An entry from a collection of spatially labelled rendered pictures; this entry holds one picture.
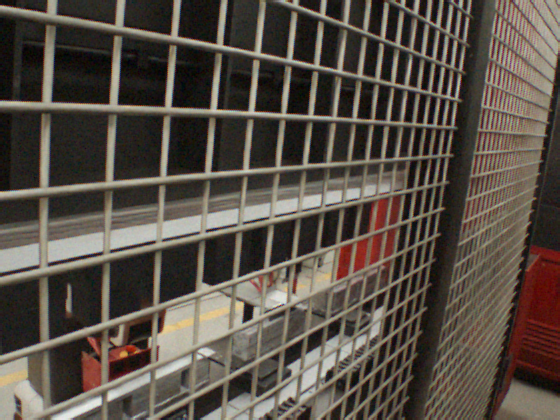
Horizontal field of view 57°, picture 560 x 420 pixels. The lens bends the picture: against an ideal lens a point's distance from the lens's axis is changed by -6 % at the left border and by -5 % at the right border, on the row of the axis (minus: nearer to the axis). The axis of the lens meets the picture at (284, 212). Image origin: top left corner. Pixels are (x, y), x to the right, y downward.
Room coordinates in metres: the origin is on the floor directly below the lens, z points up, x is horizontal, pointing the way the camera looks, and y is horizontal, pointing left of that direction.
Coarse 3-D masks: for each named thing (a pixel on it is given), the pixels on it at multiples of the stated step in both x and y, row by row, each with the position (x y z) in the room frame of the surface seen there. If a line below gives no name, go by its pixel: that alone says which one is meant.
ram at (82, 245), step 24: (336, 192) 1.87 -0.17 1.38; (384, 192) 2.24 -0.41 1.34; (216, 216) 1.34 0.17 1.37; (264, 216) 1.51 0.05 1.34; (72, 240) 0.97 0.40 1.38; (96, 240) 1.02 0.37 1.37; (120, 240) 1.08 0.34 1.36; (144, 240) 1.13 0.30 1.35; (0, 264) 0.85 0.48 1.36; (24, 264) 0.89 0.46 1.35
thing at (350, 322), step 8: (296, 304) 1.73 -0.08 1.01; (312, 312) 1.67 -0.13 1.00; (320, 312) 1.68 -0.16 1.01; (336, 312) 1.62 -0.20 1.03; (352, 312) 1.63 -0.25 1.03; (336, 320) 1.58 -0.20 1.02; (352, 320) 1.57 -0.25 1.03; (360, 320) 1.60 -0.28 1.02; (368, 320) 1.61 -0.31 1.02; (328, 328) 1.59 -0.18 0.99; (336, 328) 1.58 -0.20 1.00; (344, 328) 1.56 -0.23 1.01; (352, 328) 1.55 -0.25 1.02; (360, 328) 1.56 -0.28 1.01
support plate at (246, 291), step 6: (246, 282) 1.90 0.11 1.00; (258, 282) 1.92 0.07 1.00; (228, 288) 1.82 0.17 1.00; (240, 288) 1.83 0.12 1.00; (246, 288) 1.84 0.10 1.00; (252, 288) 1.85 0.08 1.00; (276, 288) 1.87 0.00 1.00; (228, 294) 1.77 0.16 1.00; (240, 294) 1.77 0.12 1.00; (246, 294) 1.78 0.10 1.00; (252, 294) 1.79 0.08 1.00; (258, 294) 1.79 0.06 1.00; (294, 294) 1.83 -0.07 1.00; (246, 300) 1.73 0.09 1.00; (252, 300) 1.73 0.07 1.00; (258, 300) 1.74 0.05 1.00; (270, 300) 1.75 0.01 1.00; (258, 306) 1.70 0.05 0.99; (270, 306) 1.69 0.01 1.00
